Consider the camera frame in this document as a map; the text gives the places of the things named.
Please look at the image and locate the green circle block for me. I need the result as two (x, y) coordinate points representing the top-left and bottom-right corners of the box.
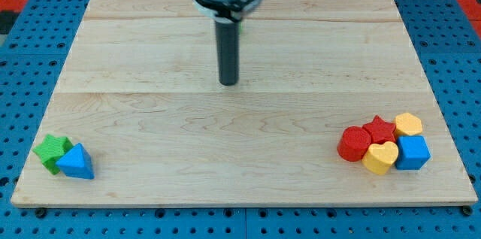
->
(238, 23), (243, 35)

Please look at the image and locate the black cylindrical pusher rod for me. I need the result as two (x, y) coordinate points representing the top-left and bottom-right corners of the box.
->
(215, 22), (239, 86)

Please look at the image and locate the wooden board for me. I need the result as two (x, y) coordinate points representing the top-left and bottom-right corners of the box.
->
(11, 0), (478, 208)

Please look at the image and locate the red cylinder block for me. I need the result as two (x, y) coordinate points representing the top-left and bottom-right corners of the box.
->
(337, 126), (371, 162)

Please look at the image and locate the red star block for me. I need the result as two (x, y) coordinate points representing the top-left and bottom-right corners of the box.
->
(362, 115), (396, 144)

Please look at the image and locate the yellow heart block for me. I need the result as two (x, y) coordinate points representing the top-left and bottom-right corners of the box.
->
(362, 141), (399, 175)

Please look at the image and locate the yellow hexagon block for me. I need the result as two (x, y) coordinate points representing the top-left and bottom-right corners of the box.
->
(392, 113), (423, 137)

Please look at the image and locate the blue triangle block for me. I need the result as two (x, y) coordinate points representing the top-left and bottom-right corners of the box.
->
(56, 143), (95, 180)

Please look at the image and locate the blue cube block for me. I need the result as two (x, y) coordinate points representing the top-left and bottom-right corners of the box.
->
(395, 135), (431, 170)

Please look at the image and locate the green star block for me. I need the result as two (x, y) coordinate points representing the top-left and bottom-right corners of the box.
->
(33, 134), (74, 175)

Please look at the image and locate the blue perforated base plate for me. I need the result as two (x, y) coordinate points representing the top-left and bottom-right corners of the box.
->
(1, 0), (480, 238)

